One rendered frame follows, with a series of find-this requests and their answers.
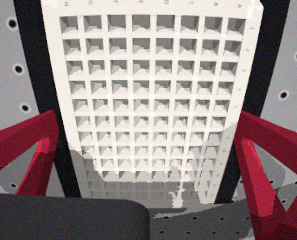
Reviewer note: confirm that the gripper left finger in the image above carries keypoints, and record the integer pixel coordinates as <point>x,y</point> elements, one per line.
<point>18,138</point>

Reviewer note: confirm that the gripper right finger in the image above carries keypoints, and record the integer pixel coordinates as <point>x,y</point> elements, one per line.
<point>266,210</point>

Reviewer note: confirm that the light grey perforated base plate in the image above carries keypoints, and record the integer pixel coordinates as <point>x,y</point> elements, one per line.
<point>222,221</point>

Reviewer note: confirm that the white well plate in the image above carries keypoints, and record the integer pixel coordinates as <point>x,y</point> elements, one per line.
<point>140,89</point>

